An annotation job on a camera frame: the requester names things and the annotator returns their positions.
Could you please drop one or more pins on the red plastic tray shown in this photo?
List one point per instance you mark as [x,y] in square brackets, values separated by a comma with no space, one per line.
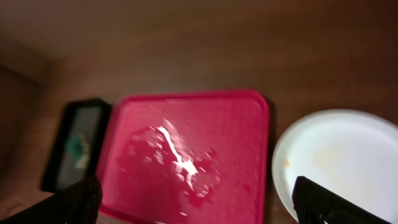
[186,158]

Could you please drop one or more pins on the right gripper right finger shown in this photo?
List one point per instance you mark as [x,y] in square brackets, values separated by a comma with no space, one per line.
[315,204]

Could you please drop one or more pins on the white plate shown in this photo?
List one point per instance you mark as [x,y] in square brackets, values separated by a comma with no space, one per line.
[351,153]

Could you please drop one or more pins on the black water tray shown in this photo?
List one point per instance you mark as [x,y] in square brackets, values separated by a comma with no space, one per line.
[89,117]

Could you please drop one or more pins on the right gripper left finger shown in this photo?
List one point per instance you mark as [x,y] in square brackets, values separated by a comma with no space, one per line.
[77,204]

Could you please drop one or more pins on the green yellow sponge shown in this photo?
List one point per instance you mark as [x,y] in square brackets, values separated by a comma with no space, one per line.
[79,147]

